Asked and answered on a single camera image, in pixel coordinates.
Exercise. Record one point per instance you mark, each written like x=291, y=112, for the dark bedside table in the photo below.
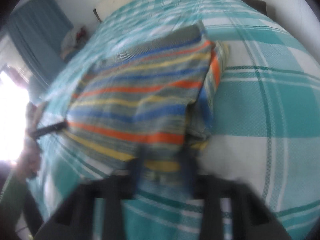
x=257, y=5

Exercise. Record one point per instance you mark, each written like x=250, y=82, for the pile of clothes on stand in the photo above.
x=73, y=41

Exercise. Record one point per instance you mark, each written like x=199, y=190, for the striped knit sweater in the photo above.
x=157, y=96

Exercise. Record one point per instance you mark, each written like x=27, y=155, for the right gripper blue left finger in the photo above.
x=93, y=210

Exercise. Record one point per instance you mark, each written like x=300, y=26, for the blue curtain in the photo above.
x=37, y=30

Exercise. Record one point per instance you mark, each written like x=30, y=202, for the teal plaid bedspread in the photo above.
x=265, y=126

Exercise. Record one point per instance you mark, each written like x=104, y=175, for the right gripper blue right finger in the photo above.
x=231, y=209

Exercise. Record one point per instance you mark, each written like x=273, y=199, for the white wardrobe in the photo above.
x=297, y=18

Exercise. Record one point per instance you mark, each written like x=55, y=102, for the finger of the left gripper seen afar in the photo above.
x=49, y=129

